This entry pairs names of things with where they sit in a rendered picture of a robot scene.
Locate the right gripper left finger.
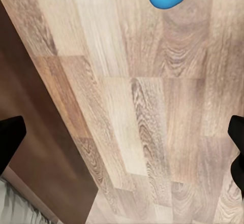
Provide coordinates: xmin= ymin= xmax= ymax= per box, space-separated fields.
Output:
xmin=0 ymin=115 xmax=26 ymax=177

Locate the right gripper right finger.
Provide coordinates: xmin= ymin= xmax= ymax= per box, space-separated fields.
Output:
xmin=228 ymin=115 xmax=244 ymax=156

